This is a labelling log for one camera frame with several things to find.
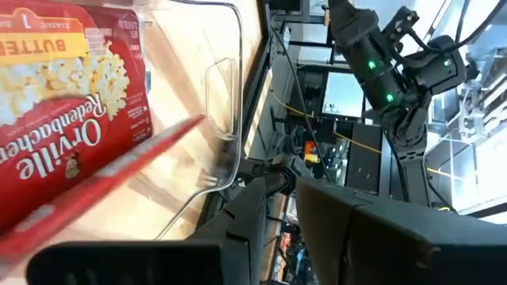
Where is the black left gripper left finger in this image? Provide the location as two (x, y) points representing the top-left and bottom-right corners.
(25, 176), (267, 285)

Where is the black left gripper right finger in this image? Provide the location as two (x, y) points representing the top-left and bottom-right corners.
(295, 176), (507, 285)

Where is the red Orville popcorn bag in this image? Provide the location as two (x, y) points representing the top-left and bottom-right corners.
(0, 0), (154, 233)
(0, 113), (207, 274)

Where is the clear plastic basket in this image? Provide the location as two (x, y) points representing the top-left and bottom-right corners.
(0, 0), (245, 242)

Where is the black cabinet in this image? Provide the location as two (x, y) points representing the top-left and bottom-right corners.
(345, 122), (383, 189)

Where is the orange yellow tool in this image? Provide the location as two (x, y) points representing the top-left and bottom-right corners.
(303, 140), (321, 165)

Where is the computer monitor screen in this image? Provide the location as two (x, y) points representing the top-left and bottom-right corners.
(321, 70), (365, 119)

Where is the yellow cable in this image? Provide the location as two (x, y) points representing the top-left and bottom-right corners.
(271, 90), (452, 178)

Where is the thin black cable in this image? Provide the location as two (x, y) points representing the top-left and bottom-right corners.
(273, 31), (332, 183)

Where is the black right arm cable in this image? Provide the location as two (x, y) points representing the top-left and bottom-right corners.
(407, 0), (507, 55)

